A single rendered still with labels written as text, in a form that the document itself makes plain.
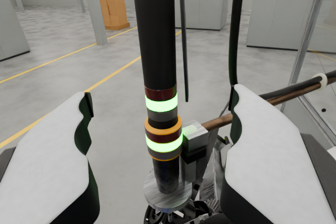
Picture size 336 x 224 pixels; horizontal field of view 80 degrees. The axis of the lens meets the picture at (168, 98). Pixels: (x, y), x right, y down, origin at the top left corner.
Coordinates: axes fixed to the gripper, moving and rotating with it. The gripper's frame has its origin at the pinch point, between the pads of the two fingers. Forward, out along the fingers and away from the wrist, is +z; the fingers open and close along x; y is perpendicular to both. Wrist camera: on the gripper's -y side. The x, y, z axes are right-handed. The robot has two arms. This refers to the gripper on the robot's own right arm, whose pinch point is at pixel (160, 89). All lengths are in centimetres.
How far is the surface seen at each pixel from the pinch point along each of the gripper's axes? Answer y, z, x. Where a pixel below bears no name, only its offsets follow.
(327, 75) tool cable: 10.5, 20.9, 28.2
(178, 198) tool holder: 20.0, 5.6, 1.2
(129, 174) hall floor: 167, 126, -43
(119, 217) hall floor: 167, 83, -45
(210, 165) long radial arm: 53, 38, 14
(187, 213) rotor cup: 42.6, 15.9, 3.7
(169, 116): 6.9, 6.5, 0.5
